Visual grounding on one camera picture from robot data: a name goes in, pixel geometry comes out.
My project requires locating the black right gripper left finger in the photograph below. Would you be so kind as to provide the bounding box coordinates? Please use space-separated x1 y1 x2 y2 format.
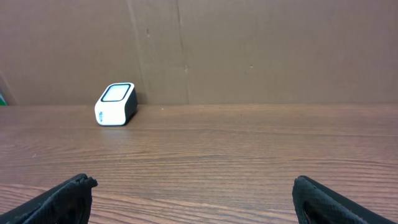
1 174 98 224

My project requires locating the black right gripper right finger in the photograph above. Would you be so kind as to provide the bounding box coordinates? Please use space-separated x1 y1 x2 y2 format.
292 175 395 224

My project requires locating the white barcode scanner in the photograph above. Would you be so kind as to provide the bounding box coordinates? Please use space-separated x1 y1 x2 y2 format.
95 82 138 126

